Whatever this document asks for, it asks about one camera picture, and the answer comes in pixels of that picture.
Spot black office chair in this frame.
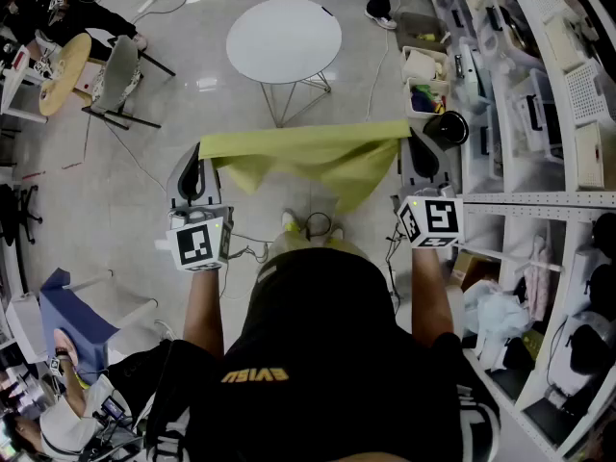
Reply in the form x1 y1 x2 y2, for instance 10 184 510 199
0 182 44 245

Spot floral seat cushion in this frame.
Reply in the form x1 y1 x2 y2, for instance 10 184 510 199
90 60 143 108

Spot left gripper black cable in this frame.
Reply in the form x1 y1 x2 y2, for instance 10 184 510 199
224 211 334 265

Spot round white table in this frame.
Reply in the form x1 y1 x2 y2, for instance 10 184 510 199
225 0 344 129

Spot grey chair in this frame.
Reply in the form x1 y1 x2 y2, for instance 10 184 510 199
81 34 177 131

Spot grey looped floor cable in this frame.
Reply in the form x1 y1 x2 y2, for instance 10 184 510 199
129 0 189 26

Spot person's black shirt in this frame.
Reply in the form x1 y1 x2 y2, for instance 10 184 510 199
143 246 502 462

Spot yellow-green cloth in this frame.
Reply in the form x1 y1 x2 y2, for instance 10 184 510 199
198 119 412 217

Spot black round bin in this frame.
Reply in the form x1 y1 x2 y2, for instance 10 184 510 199
423 109 471 152

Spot blue cardboard box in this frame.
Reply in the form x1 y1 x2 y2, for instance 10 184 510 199
38 267 120 385

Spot round wooden table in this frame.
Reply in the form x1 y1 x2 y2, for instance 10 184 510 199
38 32 93 117

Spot person's left forearm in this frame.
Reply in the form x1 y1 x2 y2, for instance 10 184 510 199
182 267 227 358

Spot black floor cable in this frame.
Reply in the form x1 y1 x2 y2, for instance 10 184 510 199
83 112 167 194

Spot white metal shelving rack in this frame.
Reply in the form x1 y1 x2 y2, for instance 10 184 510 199
427 0 616 462

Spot black bag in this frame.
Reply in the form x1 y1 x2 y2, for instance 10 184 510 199
569 323 616 380

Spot row of clear storage boxes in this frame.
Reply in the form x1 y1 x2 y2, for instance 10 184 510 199
432 0 572 193

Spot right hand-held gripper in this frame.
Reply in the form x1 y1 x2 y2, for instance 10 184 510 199
396 130 465 250

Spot white side table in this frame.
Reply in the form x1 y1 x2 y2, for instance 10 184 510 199
0 43 50 125

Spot white bin with colourful items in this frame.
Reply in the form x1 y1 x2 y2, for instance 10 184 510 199
403 78 452 120

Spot person's left shoe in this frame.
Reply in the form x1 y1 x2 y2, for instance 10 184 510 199
280 209 302 235

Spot white floor cable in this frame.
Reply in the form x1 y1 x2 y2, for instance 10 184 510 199
364 26 392 122

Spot white plastic bag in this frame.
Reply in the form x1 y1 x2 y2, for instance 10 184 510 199
463 278 531 371

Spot brown cardboard box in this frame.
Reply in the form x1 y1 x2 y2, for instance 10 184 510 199
451 249 502 294

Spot person's right forearm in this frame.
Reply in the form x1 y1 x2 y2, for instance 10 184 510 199
409 246 456 348

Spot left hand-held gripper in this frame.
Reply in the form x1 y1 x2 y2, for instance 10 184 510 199
154 142 235 273

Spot pink cloth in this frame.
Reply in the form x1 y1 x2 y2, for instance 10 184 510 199
523 235 553 322

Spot dark grey storage bin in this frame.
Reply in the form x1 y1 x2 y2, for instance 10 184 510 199
395 12 449 53

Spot white plastic box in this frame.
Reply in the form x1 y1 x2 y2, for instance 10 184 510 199
5 292 50 366

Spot person's khaki trousers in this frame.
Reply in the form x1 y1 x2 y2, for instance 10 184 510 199
257 231 372 279

